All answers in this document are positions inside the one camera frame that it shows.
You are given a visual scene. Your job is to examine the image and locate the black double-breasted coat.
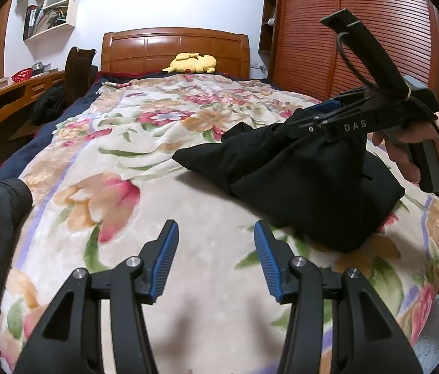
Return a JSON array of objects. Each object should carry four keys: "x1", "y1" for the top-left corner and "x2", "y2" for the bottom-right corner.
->
[{"x1": 172, "y1": 109, "x2": 404, "y2": 253}]

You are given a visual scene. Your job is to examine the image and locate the person right hand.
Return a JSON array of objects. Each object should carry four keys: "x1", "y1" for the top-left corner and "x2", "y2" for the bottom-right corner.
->
[{"x1": 372, "y1": 112, "x2": 439, "y2": 183}]

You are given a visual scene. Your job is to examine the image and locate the wooden louvered wardrobe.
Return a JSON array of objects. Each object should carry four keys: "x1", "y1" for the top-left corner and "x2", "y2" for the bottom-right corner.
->
[{"x1": 259, "y1": 0, "x2": 439, "y2": 111}]

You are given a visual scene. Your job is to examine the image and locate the yellow plush toy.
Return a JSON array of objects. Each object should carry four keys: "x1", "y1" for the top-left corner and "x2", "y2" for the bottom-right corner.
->
[{"x1": 163, "y1": 52, "x2": 217, "y2": 74}]

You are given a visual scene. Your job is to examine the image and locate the floral bed blanket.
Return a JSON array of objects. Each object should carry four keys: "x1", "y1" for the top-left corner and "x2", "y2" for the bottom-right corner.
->
[{"x1": 0, "y1": 73, "x2": 439, "y2": 374}]

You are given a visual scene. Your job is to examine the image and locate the wooden bed headboard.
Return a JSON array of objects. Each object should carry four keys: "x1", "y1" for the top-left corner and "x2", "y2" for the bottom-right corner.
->
[{"x1": 101, "y1": 27, "x2": 250, "y2": 79}]

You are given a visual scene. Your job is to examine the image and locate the dark wooden chair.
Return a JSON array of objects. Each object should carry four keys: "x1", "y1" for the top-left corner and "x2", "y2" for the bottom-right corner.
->
[{"x1": 64, "y1": 46, "x2": 98, "y2": 106}]

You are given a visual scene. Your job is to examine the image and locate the red basket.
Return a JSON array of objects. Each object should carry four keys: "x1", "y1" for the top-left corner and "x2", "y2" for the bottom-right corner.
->
[{"x1": 11, "y1": 68, "x2": 33, "y2": 83}]

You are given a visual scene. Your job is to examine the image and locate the white wall shelf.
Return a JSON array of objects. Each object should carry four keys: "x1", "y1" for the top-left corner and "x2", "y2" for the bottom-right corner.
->
[{"x1": 18, "y1": 0, "x2": 78, "y2": 41}]

